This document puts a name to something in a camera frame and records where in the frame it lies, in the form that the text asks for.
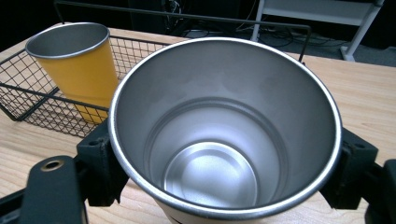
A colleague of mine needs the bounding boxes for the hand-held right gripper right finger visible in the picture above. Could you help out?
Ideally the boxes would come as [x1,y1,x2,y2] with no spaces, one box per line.
[318,127,379,210]

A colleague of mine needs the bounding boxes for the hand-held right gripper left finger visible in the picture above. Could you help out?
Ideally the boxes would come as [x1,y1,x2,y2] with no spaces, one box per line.
[76,117,130,208]

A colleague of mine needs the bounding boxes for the black wire basket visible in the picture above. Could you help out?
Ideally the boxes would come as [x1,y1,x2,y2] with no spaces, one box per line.
[0,0,312,139]

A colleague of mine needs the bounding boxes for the yellow steel cup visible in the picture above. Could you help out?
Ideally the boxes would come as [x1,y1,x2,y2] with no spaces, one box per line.
[24,21,120,125]

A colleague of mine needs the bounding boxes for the white steel cup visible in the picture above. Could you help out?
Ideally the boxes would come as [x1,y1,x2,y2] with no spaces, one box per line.
[107,36,344,224]

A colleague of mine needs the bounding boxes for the white metal stand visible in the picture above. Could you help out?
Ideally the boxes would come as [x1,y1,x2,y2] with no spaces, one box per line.
[250,0,386,63]

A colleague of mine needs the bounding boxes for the black floor cables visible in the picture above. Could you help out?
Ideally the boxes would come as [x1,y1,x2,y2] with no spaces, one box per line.
[162,0,344,48]

